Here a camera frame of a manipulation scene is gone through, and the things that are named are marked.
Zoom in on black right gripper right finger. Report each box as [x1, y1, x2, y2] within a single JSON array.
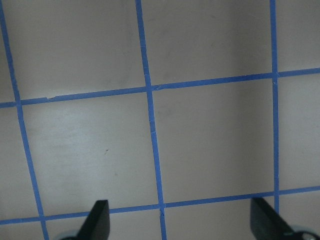
[[250, 197, 296, 240]]

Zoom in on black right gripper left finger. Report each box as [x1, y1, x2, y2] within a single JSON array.
[[76, 200, 110, 240]]

